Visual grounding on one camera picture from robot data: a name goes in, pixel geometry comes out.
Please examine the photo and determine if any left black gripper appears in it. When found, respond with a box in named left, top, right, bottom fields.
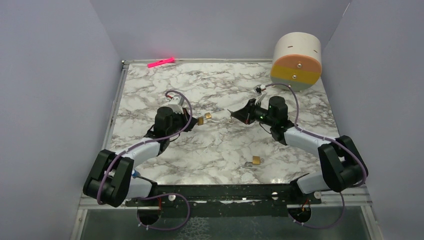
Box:
left=167, top=107, right=199, bottom=137

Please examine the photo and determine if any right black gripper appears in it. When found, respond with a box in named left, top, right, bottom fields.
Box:
left=231, top=98, right=276, bottom=127

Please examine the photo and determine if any brass padlock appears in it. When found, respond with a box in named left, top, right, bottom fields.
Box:
left=197, top=112, right=212, bottom=126
left=244, top=156, right=264, bottom=167

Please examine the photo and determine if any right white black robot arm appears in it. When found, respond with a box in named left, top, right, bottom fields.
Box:
left=230, top=96, right=369, bottom=204

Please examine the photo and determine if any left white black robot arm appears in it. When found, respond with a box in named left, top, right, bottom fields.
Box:
left=82, top=106, right=199, bottom=207

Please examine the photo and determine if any pink marker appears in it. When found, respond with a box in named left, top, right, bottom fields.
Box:
left=147, top=57, right=175, bottom=68

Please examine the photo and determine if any cream cylinder with coloured face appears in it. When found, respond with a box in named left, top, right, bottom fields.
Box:
left=270, top=32, right=323, bottom=92

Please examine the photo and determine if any blue capacitor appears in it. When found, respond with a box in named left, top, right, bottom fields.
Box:
left=131, top=169, right=140, bottom=178

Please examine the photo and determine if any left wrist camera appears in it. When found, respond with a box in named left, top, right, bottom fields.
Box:
left=166, top=95, right=185, bottom=114

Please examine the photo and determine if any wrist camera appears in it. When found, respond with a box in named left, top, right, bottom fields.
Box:
left=166, top=95, right=185, bottom=114
left=253, top=84, right=267, bottom=106

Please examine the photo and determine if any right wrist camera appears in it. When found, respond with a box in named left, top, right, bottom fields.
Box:
left=253, top=84, right=267, bottom=106

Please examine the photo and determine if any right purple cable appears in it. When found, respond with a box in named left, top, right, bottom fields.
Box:
left=261, top=82, right=369, bottom=230

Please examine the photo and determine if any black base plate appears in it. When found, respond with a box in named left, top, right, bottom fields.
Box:
left=125, top=183, right=322, bottom=218

